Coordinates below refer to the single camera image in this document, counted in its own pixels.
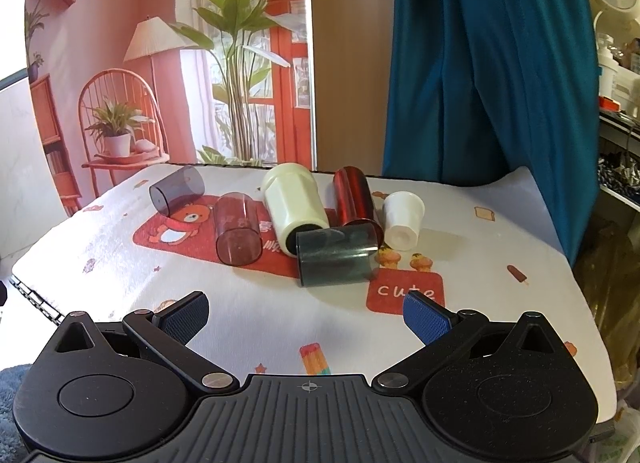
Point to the printed white tablecloth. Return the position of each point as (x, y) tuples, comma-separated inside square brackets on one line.
[(480, 263)]

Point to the cluttered white shelf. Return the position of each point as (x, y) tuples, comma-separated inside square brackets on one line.
[(619, 153)]

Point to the blue towel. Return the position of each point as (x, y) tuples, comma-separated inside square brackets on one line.
[(12, 395)]

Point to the white plastic jar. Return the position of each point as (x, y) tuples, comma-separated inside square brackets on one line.
[(607, 74)]

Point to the tall cream plastic cup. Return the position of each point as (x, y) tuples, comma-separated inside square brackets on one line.
[(294, 209)]

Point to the small white cup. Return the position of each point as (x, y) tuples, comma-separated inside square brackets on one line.
[(403, 221)]

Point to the teal hanging cloth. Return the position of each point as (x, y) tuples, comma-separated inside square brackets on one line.
[(475, 53)]

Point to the shiny red cup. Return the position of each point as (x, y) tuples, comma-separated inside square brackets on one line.
[(356, 203)]

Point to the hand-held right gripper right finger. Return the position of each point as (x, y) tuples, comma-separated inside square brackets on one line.
[(426, 319)]

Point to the dark grey transparent cup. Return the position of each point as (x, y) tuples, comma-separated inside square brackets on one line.
[(176, 189)]

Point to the dark green transparent cup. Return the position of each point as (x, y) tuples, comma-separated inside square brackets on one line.
[(336, 255)]

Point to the reddish transparent cup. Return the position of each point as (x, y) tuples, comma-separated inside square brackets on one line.
[(238, 229)]

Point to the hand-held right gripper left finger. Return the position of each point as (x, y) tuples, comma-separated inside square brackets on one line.
[(186, 319)]

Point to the wall poster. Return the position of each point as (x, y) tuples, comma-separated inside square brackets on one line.
[(105, 18)]

